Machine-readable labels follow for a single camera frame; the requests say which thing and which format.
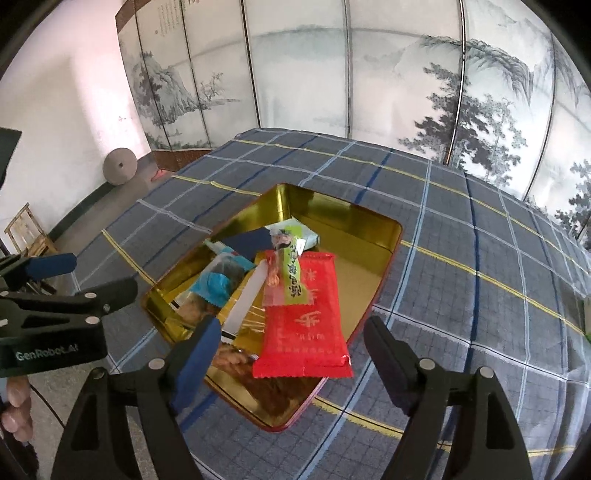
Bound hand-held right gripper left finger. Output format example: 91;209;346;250
48;315;223;480

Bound ink painted folding screen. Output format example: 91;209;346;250
115;0;591;241

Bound green stick snack packet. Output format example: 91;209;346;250
264;233;311;308

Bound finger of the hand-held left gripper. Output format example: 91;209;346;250
0;251;78;291
0;277;139;340

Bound black cable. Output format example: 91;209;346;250
28;385;70;430

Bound pale green snack packet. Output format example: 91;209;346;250
269;219;320;252

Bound dark flat panel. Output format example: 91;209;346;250
0;128;23;190

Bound person's left hand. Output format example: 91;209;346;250
0;376;34;444

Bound clear peanut brittle packet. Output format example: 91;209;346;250
178;295;218;324
210;344;259;370

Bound clear packet with white edge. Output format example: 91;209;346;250
222;258;271;337

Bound brown woven panel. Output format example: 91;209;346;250
152;147;214;171

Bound blue candy wrapper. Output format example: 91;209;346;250
190;271;236;306

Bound red snack packet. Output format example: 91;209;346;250
252;250;354;379

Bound grey plaid tablecloth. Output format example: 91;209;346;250
76;128;591;480

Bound dark blue snack packet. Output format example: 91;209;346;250
222;228;278;273

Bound red and gold tin box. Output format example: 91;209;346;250
141;183;403;433

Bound wooden stool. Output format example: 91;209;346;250
4;203;61;296

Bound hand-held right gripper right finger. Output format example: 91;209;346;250
363;315;534;480

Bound round stone disc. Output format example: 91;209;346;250
102;148;137;186

